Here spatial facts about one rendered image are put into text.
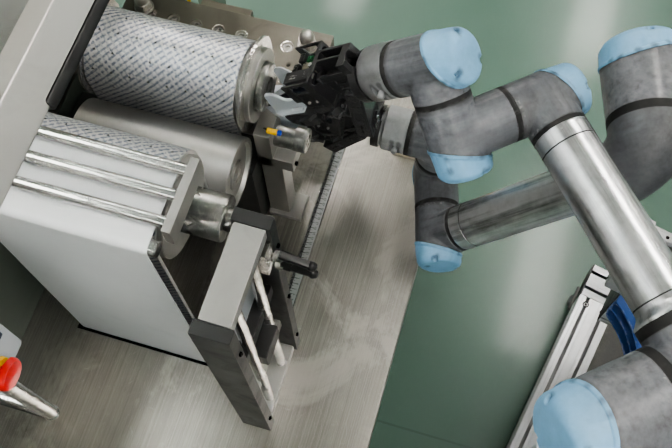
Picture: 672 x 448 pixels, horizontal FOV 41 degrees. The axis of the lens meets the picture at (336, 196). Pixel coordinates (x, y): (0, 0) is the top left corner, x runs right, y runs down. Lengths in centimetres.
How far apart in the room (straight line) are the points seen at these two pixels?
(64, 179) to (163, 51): 30
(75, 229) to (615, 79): 75
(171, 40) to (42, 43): 78
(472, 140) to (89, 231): 48
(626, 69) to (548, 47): 165
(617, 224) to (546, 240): 154
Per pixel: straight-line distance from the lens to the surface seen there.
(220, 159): 132
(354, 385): 154
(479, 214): 141
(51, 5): 58
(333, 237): 162
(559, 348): 230
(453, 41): 109
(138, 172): 110
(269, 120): 138
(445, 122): 112
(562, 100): 117
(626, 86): 130
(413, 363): 248
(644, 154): 127
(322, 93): 121
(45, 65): 57
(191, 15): 172
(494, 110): 114
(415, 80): 111
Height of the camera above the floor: 240
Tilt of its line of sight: 66 degrees down
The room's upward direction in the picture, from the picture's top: 3 degrees counter-clockwise
